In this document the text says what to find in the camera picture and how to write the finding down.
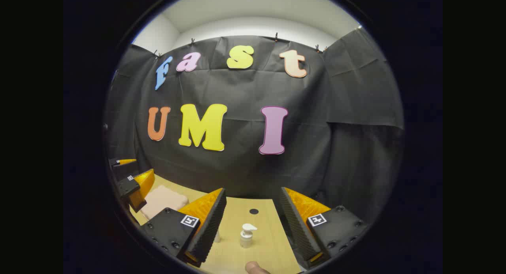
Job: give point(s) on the black table grommet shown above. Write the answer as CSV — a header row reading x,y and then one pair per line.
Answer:
x,y
253,211

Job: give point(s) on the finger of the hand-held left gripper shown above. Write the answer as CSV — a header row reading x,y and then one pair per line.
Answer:
x,y
122,169
128,187

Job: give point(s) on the pink suitcase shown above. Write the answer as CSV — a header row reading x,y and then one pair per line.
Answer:
x,y
162,201

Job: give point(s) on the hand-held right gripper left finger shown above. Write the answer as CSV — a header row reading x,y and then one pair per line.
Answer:
x,y
211,222

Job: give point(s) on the white pump bottle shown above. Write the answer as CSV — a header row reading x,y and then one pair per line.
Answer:
x,y
246,237

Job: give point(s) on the beige rounded object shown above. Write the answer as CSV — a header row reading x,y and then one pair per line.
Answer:
x,y
256,268

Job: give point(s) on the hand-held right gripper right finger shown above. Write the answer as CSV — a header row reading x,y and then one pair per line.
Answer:
x,y
294,226

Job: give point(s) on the black backdrop cloth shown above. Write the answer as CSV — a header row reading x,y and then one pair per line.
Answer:
x,y
245,88

